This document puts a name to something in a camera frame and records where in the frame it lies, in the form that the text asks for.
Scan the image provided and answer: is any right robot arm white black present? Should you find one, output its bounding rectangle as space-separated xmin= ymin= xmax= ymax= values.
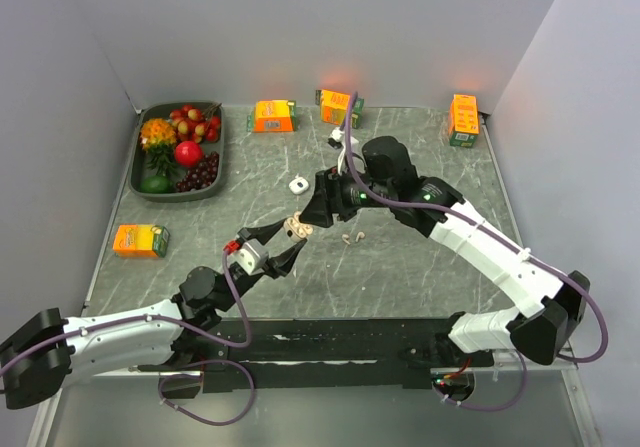
xmin=300 ymin=136 xmax=589 ymax=366

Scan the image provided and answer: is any orange juice box back middle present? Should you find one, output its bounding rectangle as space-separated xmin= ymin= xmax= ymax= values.
xmin=315 ymin=89 xmax=364 ymax=129

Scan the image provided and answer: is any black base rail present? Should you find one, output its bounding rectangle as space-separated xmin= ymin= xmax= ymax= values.
xmin=134 ymin=316 xmax=501 ymax=396

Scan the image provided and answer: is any dark purple grape bunch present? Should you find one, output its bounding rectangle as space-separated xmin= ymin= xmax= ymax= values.
xmin=175 ymin=152 xmax=220 ymax=192

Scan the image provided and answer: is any orange juice box back left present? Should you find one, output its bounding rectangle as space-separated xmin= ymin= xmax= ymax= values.
xmin=247 ymin=99 xmax=297 ymax=133

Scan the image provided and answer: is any orange juice box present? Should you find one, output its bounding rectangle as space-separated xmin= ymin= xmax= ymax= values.
xmin=112 ymin=224 xmax=170 ymax=258
xmin=447 ymin=94 xmax=480 ymax=148
xmin=247 ymin=99 xmax=297 ymax=133
xmin=315 ymin=89 xmax=364 ymax=129

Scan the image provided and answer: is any pink earbud charging case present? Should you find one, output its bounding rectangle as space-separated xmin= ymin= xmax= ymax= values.
xmin=283 ymin=211 xmax=313 ymax=243

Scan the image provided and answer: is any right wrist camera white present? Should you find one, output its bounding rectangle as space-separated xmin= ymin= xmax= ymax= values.
xmin=328 ymin=127 xmax=360 ymax=174

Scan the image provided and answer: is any orange juice box front left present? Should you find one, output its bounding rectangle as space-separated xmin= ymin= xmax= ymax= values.
xmin=112 ymin=224 xmax=170 ymax=258

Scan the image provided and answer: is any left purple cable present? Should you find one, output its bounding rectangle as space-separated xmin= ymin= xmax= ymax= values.
xmin=0 ymin=251 xmax=257 ymax=426

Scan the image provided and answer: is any green toy avocado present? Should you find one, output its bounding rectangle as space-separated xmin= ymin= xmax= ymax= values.
xmin=140 ymin=175 xmax=174 ymax=194

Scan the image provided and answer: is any red toy apple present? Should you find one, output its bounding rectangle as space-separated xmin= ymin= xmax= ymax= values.
xmin=174 ymin=141 xmax=204 ymax=168

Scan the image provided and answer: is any white earbud charging case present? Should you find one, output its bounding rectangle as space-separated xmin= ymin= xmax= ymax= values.
xmin=288 ymin=176 xmax=310 ymax=196

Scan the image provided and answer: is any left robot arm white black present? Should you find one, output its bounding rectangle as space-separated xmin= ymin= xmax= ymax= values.
xmin=1 ymin=216 xmax=314 ymax=410

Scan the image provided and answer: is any orange juice box back right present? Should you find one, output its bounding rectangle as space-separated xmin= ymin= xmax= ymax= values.
xmin=447 ymin=94 xmax=480 ymax=148

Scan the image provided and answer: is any orange toy pineapple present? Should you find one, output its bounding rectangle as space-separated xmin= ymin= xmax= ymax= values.
xmin=139 ymin=118 xmax=177 ymax=177

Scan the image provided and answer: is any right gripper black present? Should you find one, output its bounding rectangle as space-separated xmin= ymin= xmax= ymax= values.
xmin=298 ymin=160 xmax=395 ymax=227

